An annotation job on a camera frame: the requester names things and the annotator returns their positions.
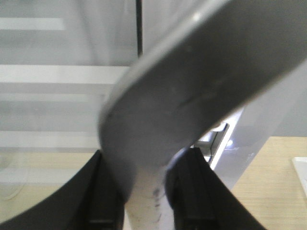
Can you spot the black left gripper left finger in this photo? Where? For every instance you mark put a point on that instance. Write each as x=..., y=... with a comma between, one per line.
x=90, y=200

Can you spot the light wooden base platform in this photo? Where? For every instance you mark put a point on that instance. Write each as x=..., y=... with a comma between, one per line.
x=269, y=188

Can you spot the white framed sliding glass door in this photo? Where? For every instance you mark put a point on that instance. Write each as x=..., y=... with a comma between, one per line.
x=61, y=59

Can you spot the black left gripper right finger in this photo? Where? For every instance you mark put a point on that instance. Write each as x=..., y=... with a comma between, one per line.
x=200, y=200

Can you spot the white door handle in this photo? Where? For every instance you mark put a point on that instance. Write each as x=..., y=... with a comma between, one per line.
x=220, y=56

